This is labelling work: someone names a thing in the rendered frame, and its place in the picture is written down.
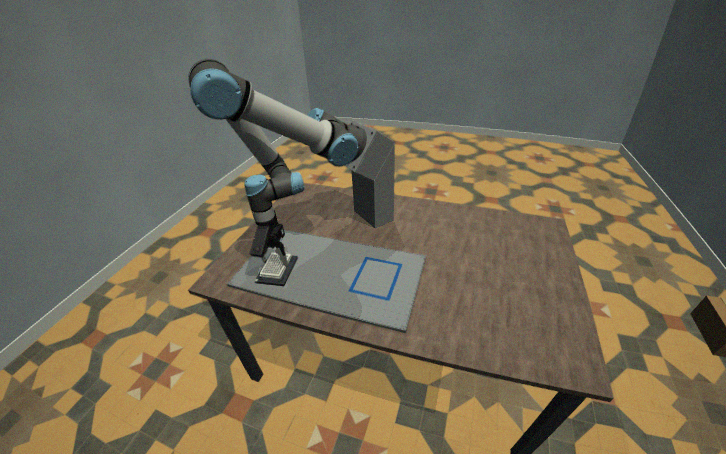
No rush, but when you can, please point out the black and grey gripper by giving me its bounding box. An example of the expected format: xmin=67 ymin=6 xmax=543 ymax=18
xmin=255 ymin=213 xmax=287 ymax=267

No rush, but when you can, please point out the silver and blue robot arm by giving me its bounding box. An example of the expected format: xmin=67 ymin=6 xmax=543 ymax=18
xmin=188 ymin=59 xmax=367 ymax=223

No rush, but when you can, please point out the blue tape outline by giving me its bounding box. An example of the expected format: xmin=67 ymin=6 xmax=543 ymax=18
xmin=349 ymin=257 xmax=402 ymax=301

